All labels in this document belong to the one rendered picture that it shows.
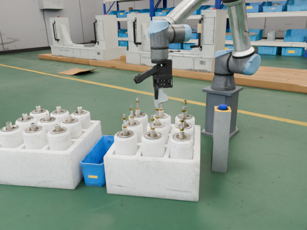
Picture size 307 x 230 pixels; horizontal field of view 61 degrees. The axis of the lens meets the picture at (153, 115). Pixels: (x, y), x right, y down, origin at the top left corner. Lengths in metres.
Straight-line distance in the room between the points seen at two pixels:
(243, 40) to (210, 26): 1.87
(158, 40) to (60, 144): 0.61
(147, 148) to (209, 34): 2.41
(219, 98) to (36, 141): 1.01
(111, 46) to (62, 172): 3.56
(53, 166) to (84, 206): 0.23
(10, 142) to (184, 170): 0.78
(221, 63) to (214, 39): 1.73
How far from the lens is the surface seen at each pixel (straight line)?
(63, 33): 5.63
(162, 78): 1.08
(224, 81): 1.57
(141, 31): 4.04
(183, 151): 1.04
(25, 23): 7.79
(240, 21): 1.40
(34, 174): 1.29
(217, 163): 1.30
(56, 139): 1.19
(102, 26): 4.50
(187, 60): 3.40
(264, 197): 1.21
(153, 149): 1.05
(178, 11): 1.29
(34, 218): 1.16
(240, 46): 1.45
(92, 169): 1.19
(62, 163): 1.19
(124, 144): 1.07
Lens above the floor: 0.70
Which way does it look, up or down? 20 degrees down
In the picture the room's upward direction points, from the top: 1 degrees counter-clockwise
